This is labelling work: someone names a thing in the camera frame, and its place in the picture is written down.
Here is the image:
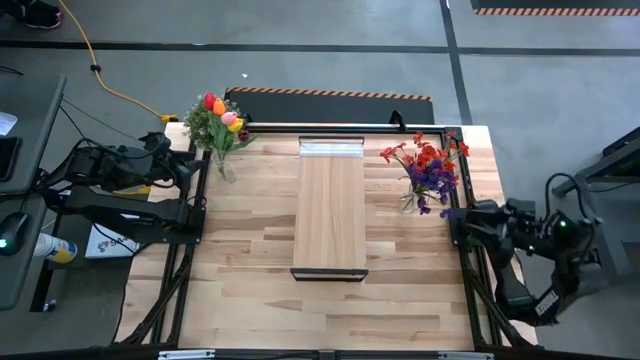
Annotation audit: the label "black mat orange striped edge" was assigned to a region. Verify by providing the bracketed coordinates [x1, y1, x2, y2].
[470, 0, 640, 16]
[223, 86, 435, 125]

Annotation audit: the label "white printed cardboard box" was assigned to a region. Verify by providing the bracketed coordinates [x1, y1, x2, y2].
[83, 202, 144, 260]

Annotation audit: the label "black computer mouse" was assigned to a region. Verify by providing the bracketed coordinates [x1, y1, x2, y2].
[0, 210, 30, 257]

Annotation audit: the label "silver metal bracket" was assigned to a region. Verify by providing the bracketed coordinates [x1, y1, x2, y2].
[158, 349, 216, 360]
[438, 351, 495, 360]

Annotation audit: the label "black front crossbeam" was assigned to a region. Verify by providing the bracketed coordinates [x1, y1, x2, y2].
[0, 342, 640, 360]

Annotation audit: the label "black aluminium table frame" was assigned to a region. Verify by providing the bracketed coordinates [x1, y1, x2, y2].
[112, 122, 539, 351]

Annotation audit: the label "dark metal bench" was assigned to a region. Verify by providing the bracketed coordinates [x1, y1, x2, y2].
[549, 125, 640, 291]

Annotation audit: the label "pink artificial tulip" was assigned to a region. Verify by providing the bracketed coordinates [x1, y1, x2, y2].
[219, 110, 240, 159]

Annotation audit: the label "potted green plant white blossoms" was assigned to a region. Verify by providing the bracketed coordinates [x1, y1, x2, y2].
[182, 93, 247, 152]

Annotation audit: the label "thin black floor cable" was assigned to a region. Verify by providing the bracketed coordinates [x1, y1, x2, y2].
[58, 97, 162, 147]

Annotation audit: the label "red artificial tulip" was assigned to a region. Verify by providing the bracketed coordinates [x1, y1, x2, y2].
[202, 92, 226, 156]

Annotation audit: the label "black smartphone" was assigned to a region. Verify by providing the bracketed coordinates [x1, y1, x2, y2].
[0, 135, 22, 182]

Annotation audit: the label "white paper sheet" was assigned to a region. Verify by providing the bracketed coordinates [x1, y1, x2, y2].
[0, 110, 19, 137]

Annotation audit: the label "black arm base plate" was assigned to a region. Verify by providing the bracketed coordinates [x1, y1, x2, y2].
[447, 207, 521, 250]
[133, 219, 206, 246]

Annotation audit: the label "yellow artificial tulip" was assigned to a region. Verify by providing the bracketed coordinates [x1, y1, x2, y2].
[222, 117, 246, 160]

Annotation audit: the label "yellow floor cable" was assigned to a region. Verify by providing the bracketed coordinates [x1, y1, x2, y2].
[57, 0, 180, 125]

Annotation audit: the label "person's shoe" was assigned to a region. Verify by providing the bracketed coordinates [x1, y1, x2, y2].
[14, 0, 65, 30]

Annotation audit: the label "orange artificial tulip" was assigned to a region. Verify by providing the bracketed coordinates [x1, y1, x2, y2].
[212, 98, 230, 159]

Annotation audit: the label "clear glass vase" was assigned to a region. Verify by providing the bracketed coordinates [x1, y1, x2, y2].
[398, 182, 422, 215]
[213, 148, 239, 185]

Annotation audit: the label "white yellow spray bottle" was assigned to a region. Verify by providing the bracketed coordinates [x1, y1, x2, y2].
[32, 232, 79, 265]

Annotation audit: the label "purple artificial flower bunch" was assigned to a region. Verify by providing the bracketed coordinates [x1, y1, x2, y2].
[404, 158, 460, 220]

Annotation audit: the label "black desk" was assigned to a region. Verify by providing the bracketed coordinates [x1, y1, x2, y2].
[0, 192, 51, 311]
[0, 74, 67, 195]

